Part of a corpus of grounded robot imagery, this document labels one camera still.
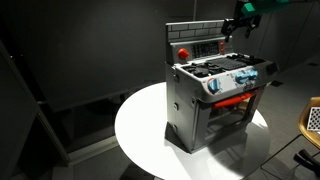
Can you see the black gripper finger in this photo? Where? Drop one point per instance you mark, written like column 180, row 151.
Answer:
column 229, row 26
column 249, row 30

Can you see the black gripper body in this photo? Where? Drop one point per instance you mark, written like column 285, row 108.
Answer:
column 251, row 22

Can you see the green robot arm link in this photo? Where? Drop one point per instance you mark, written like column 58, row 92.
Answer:
column 248, row 8

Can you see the middle blue stove knob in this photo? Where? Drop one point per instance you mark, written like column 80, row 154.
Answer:
column 242, row 77

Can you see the red round stove knob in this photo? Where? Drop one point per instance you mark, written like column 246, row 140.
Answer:
column 183, row 53

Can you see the left blue stove knob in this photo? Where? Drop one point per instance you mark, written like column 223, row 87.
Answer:
column 213, row 85

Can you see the grey toy stove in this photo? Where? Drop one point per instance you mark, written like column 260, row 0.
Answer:
column 190, row 110

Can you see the checkerboard calibration card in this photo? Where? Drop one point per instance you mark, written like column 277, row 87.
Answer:
column 314, row 119

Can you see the wooden chair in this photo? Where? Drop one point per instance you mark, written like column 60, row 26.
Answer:
column 303, row 121

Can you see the round white table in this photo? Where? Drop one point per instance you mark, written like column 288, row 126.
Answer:
column 141, row 126

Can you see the black chair base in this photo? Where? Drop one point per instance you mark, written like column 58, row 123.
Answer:
column 307, row 161

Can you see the red oven door handle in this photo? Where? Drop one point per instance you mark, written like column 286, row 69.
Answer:
column 233, row 100

